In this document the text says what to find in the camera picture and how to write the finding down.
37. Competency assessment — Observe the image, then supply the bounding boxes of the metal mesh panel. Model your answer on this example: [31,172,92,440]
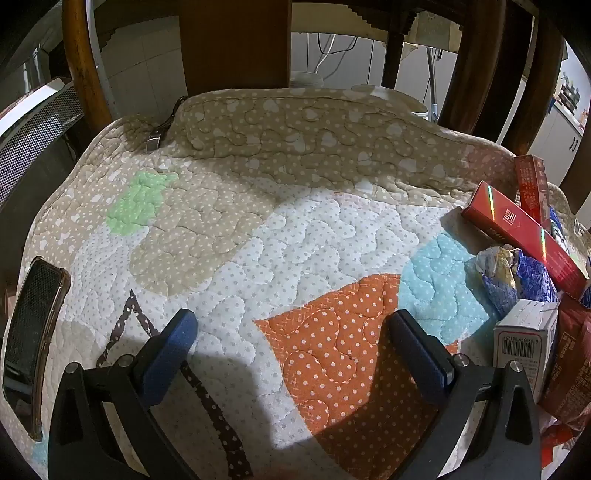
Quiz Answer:
[0,78,86,208]

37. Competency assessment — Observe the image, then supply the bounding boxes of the red white wrapper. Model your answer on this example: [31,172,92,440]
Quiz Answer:
[540,421,580,468]

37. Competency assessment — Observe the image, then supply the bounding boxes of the small white round container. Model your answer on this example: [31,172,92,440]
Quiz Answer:
[290,71,324,88]

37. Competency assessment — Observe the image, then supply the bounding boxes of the long red box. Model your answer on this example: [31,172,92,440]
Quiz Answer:
[462,181,591,301]

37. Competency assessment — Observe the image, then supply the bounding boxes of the black smartphone in clear case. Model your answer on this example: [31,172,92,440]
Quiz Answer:
[2,257,72,440]

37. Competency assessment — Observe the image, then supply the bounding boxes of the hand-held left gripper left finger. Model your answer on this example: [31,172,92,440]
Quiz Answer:
[47,308,200,480]

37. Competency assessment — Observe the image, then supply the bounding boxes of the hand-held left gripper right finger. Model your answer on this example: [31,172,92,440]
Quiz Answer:
[379,309,542,480]

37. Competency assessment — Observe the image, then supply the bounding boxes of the dark red packet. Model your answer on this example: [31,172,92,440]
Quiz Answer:
[538,293,591,418]

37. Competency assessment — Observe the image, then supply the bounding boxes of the blue white tissue packet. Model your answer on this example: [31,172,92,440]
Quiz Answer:
[549,208,570,251]

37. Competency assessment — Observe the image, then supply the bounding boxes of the red cigarette box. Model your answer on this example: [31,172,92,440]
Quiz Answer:
[514,154,551,222]

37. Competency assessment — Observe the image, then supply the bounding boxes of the quilted dotted chair cushion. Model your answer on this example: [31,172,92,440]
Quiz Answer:
[0,87,583,480]

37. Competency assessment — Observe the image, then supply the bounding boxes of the brown wooden chair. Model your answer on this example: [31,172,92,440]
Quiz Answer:
[61,0,591,217]

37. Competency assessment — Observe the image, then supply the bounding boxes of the small white box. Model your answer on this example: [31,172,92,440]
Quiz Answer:
[493,299,559,402]

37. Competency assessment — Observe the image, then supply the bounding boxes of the blue wrapper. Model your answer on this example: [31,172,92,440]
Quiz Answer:
[466,246,559,319]

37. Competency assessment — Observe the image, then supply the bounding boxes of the grey kitchen base cabinets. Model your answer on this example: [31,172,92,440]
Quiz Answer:
[540,39,591,185]

